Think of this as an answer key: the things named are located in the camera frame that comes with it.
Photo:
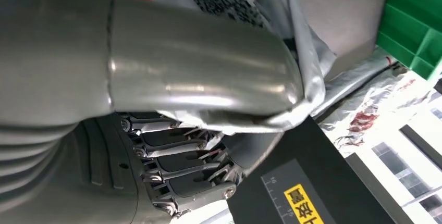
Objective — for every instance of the green plastic crate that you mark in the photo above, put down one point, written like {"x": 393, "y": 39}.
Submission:
{"x": 407, "y": 25}

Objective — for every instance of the black and yellow label sticker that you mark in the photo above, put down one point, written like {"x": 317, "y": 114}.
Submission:
{"x": 300, "y": 201}

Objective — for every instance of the flat grey parcel bag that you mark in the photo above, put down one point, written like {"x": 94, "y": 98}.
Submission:
{"x": 359, "y": 74}

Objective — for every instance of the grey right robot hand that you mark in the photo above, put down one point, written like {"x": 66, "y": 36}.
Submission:
{"x": 193, "y": 63}

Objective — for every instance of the grey parcel with red print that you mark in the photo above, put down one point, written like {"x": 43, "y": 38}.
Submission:
{"x": 362, "y": 122}

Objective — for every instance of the black inbound scanner machine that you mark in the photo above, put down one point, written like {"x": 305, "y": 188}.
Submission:
{"x": 310, "y": 153}

